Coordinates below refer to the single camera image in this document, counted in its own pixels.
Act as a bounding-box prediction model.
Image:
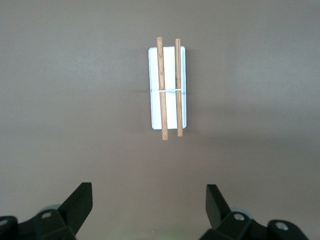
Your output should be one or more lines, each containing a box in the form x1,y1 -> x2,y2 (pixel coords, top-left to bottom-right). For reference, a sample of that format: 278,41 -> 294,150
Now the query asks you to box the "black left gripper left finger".
0,182 -> 94,240

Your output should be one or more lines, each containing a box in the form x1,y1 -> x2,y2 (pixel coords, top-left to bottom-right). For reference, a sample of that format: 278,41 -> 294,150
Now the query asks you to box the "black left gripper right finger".
199,184 -> 309,240

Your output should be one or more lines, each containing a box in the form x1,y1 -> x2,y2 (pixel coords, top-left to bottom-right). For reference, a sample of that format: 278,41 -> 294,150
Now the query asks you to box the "white towel rack base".
147,46 -> 188,131

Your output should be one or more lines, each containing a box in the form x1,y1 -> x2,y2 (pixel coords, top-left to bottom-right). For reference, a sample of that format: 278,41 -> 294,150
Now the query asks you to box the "wooden rack rod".
174,38 -> 185,138
156,36 -> 171,142

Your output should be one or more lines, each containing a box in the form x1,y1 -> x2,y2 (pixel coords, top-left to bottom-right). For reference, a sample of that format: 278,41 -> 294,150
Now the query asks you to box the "brown table cover sheet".
0,0 -> 320,240

